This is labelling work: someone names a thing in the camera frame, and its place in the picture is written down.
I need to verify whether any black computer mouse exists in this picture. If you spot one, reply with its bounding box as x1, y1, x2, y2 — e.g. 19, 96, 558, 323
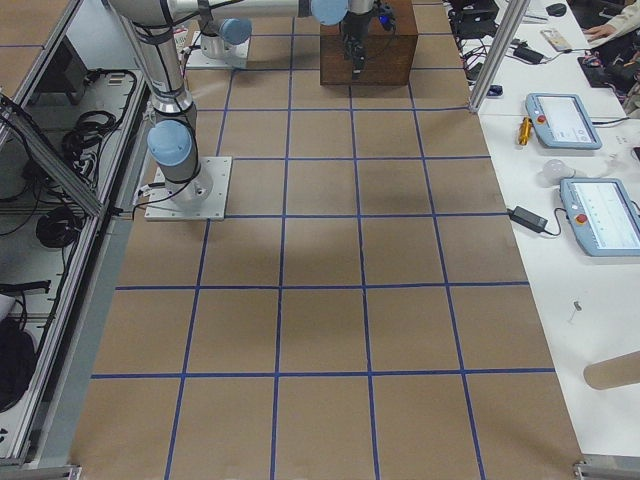
545, 3, 567, 17

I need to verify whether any teach pendant lower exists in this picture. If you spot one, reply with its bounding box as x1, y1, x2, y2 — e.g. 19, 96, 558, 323
559, 178, 639, 257

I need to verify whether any brown wooden drawer box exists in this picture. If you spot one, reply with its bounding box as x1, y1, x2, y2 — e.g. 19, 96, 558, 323
320, 1, 418, 86

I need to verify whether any person hand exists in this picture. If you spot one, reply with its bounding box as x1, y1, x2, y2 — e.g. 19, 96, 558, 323
583, 24, 616, 42

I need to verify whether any small metal screw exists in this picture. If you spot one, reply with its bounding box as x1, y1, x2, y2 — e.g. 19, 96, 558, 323
568, 300, 582, 325

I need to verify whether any teach pendant upper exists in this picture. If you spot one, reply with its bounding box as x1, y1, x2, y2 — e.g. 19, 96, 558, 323
525, 93, 602, 150

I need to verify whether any black power adapter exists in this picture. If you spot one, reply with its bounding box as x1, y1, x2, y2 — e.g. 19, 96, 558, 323
507, 206, 548, 233

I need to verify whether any black coiled cable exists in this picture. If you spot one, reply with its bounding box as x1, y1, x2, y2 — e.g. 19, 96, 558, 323
35, 205, 84, 249

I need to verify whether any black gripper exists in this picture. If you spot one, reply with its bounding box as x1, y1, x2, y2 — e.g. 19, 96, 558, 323
340, 10, 373, 63

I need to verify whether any teach pendant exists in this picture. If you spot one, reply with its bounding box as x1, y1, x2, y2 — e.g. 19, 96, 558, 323
525, 93, 602, 150
559, 178, 639, 257

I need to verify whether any smartphone with patterned case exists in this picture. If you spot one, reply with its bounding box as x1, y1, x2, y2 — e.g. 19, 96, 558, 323
540, 28, 572, 52

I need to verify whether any white light bulb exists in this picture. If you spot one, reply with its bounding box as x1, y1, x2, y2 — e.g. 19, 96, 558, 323
537, 159, 576, 187

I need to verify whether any aluminium frame post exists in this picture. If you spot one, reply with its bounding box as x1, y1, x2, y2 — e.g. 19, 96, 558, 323
469, 0, 529, 113

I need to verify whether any brown paper roll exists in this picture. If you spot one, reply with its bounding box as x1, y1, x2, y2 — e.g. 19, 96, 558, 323
583, 351, 640, 390

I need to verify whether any brown paper table mat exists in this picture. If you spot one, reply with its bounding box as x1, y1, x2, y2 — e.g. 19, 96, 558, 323
71, 1, 580, 479

